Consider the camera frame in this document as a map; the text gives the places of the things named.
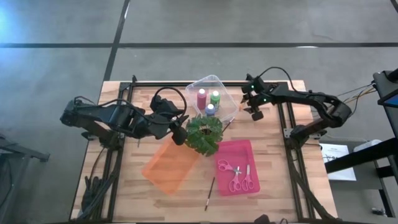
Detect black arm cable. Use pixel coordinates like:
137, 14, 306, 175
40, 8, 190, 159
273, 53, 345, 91
257, 66, 301, 94
154, 86, 188, 121

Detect grey metal stand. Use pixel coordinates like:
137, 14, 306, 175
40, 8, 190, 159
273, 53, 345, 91
0, 133, 50, 224

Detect black cart frame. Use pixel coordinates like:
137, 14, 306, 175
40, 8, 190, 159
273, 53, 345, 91
325, 136, 398, 218

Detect coloured wires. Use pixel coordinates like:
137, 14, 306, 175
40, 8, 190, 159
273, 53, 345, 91
337, 81, 377, 105

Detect green plant in white pot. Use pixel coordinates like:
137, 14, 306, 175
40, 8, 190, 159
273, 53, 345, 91
185, 114, 224, 157

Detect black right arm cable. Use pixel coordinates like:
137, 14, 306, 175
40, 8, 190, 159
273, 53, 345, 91
257, 66, 301, 94

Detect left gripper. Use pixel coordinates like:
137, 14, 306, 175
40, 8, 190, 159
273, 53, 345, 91
150, 95, 190, 146

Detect orange translucent plastic bin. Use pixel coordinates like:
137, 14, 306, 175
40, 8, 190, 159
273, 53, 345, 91
141, 136, 200, 196

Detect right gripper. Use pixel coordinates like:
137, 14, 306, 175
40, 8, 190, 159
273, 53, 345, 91
241, 90, 268, 122

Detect maroon handle paintbrush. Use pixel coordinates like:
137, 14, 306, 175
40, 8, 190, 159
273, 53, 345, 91
204, 177, 216, 212

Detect pink translucent plastic bin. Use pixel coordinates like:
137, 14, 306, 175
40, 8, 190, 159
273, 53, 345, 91
214, 139, 261, 197

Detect white device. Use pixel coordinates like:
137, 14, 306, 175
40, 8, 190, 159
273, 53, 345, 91
353, 139, 382, 153

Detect white paper sheet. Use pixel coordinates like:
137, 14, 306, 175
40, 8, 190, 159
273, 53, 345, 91
320, 142, 357, 182

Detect green paint bottle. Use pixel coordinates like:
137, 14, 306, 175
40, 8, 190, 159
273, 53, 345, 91
210, 90, 221, 110

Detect clear plastic bin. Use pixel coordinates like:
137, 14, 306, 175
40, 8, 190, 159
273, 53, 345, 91
185, 74, 239, 123

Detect pink handled scissors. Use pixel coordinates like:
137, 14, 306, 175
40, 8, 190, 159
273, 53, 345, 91
241, 164, 255, 192
228, 166, 242, 192
217, 159, 243, 175

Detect black aluminium rig frame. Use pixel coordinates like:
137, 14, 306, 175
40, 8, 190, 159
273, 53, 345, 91
79, 74, 340, 223

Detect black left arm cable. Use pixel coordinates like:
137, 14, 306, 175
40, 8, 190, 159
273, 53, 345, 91
154, 86, 188, 121

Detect red paint bottle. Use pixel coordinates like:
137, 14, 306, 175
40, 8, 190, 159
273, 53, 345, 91
196, 88, 208, 110

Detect black cable bundle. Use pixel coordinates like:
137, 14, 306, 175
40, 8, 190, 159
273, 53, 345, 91
81, 146, 121, 220

